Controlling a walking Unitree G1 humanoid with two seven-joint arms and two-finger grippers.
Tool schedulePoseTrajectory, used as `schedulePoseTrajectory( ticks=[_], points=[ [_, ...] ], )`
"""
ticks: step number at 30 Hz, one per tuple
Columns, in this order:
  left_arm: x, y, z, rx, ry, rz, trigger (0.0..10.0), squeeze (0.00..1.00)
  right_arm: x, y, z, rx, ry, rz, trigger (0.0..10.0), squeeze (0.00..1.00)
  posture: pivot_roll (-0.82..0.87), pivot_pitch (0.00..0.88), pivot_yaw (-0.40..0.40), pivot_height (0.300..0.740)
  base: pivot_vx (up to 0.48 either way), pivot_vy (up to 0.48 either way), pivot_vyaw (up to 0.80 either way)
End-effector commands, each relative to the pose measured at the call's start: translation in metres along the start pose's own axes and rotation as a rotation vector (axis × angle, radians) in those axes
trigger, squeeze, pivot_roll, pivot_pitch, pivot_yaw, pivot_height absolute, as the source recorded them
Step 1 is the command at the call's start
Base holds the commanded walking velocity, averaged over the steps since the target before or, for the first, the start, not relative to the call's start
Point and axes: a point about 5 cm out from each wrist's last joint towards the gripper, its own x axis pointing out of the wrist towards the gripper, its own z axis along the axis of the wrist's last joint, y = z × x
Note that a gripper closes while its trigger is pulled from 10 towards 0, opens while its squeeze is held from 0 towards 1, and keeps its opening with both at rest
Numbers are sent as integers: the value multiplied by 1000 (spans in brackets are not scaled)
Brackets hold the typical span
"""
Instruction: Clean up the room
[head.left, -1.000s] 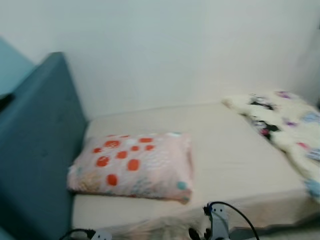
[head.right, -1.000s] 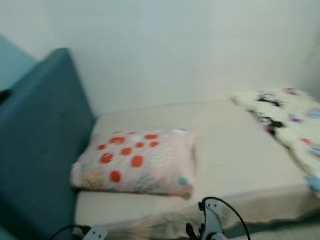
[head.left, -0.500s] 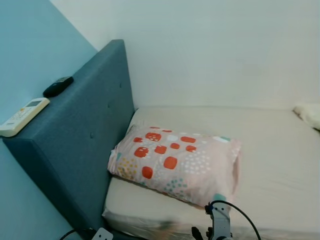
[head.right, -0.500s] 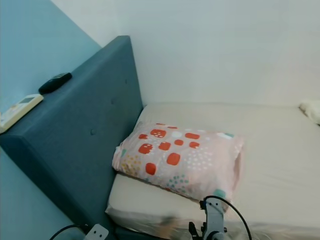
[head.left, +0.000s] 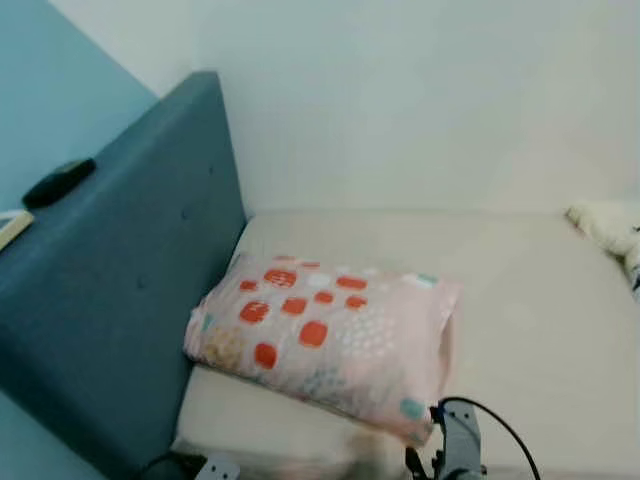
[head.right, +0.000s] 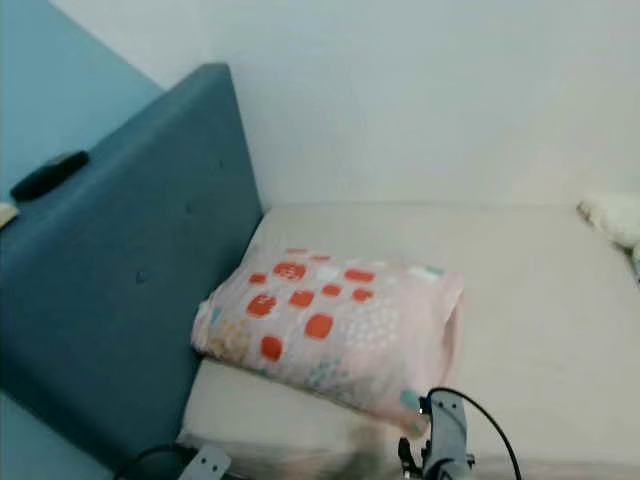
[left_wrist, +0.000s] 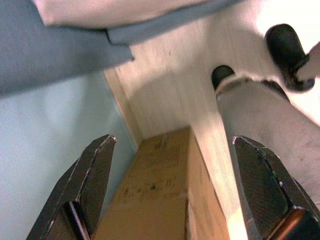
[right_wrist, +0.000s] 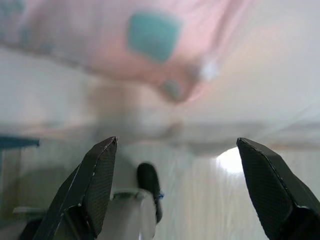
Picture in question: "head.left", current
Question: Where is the pink pillow with orange patches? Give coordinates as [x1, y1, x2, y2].
[183, 252, 463, 446]

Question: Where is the cream cartoon print blanket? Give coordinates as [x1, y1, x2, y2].
[565, 200, 640, 291]

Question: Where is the beige sheeted bed mattress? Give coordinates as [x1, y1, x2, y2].
[170, 208, 640, 476]

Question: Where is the dark blue padded headboard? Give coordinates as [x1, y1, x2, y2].
[0, 70, 249, 480]

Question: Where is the black oval object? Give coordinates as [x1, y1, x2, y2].
[22, 158, 98, 211]

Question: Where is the flat beige object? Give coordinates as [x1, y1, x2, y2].
[0, 208, 36, 253]

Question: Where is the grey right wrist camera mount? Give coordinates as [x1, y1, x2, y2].
[435, 403, 486, 480]

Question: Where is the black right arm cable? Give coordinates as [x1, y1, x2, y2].
[438, 397, 541, 480]

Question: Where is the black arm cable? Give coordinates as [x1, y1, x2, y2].
[438, 397, 541, 480]
[135, 452, 206, 480]

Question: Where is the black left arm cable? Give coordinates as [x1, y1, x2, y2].
[135, 452, 206, 480]

